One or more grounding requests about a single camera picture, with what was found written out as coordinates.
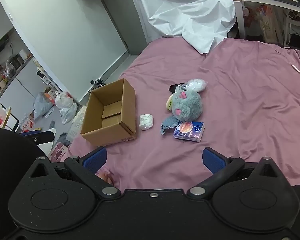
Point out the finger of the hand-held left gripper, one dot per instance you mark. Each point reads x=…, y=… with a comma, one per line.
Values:
x=41, y=137

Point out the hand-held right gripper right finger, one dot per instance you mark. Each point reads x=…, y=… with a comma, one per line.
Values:
x=213, y=162

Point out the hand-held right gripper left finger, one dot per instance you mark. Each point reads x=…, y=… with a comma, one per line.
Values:
x=96, y=159

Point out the purple tissue pack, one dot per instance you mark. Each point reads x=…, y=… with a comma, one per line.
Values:
x=190, y=130

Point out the blue-grey towel cloth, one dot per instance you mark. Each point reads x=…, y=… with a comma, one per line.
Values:
x=168, y=125

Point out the brown cardboard box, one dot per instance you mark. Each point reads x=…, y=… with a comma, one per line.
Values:
x=125, y=105

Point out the grey plush rabbit toy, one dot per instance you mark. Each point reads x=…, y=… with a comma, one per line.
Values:
x=187, y=105

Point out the burger plush toy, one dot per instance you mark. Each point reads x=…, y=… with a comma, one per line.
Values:
x=169, y=103

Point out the grey sock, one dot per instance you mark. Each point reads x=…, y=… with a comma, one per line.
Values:
x=52, y=125

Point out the pack of water bottles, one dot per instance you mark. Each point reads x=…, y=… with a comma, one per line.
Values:
x=27, y=123

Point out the pink patterned cushion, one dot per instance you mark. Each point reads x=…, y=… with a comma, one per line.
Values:
x=61, y=152

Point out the grey plastic bag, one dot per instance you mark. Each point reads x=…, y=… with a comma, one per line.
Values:
x=42, y=105

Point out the translucent plastic bag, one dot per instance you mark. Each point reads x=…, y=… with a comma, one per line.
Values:
x=68, y=113

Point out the orange cardboard carton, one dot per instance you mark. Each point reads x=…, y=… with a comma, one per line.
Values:
x=50, y=95

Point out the white plastic bag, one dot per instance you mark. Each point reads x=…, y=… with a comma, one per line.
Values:
x=63, y=99

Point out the white kitchen cabinet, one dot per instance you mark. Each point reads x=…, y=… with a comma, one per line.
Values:
x=17, y=90

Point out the pink bed sheet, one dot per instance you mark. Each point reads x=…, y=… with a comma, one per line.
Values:
x=240, y=100

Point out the grey sneaker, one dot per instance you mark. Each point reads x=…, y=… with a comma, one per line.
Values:
x=98, y=82

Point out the clear bag of white stuffing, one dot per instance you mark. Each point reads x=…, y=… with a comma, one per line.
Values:
x=196, y=84

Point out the black lace pouch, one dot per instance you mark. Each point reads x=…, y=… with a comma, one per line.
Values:
x=174, y=87

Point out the beige tote bag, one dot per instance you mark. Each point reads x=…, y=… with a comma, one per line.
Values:
x=271, y=26

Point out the white draped sheet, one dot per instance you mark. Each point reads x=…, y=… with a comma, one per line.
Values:
x=185, y=12

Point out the cluttered desk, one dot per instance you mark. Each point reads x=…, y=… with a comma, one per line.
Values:
x=272, y=0

